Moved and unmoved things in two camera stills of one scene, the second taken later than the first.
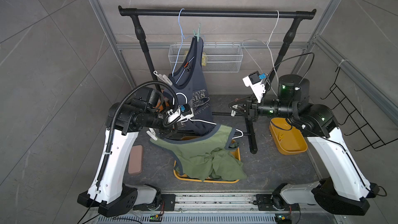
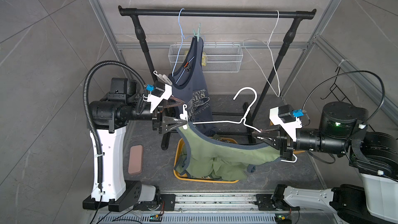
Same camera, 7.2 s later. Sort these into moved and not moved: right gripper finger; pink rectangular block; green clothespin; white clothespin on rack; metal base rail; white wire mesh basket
Moved: right gripper finger
Not moved: green clothespin; white wire mesh basket; white clothespin on rack; pink rectangular block; metal base rail
